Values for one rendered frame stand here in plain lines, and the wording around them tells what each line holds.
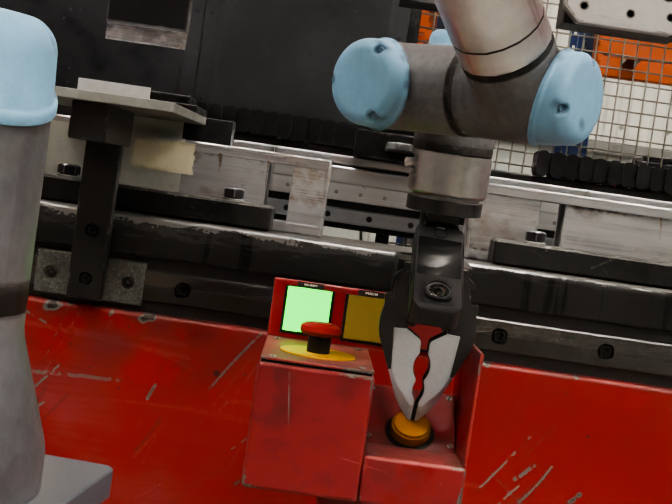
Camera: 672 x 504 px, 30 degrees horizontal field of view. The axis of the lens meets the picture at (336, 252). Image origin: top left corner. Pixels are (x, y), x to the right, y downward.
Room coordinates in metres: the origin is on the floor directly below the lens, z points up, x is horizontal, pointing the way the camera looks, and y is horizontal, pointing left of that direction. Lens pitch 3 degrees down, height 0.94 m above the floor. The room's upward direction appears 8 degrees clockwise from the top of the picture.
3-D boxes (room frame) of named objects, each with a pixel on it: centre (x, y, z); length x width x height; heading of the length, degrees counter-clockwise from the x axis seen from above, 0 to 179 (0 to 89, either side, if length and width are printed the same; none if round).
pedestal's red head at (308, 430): (1.20, -0.04, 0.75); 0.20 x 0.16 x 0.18; 91
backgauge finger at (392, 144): (1.72, -0.06, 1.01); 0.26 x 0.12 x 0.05; 179
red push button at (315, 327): (1.18, 0.00, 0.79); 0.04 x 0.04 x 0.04
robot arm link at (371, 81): (1.08, -0.05, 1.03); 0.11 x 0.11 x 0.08; 52
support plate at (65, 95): (1.42, 0.27, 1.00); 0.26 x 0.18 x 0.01; 179
